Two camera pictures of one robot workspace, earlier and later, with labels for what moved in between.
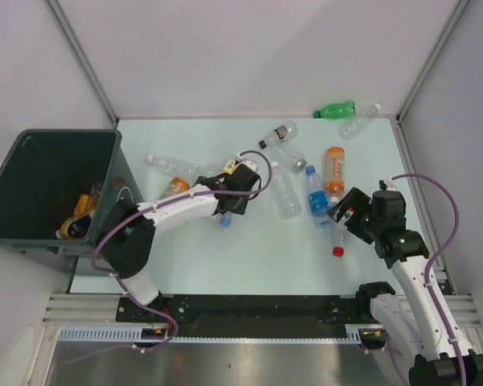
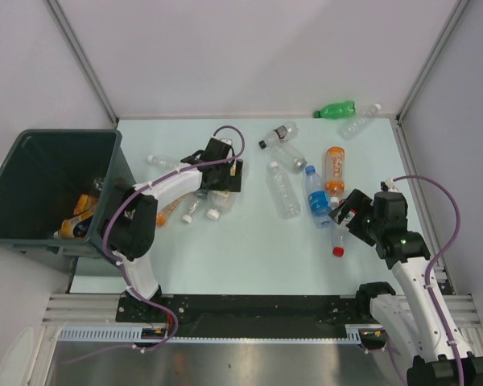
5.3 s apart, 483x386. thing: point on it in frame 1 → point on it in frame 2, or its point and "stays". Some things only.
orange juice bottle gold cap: x=85 y=206 stays
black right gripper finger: x=357 y=225 stays
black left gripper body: x=239 y=208 → x=224 y=174
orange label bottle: x=335 y=173 stays
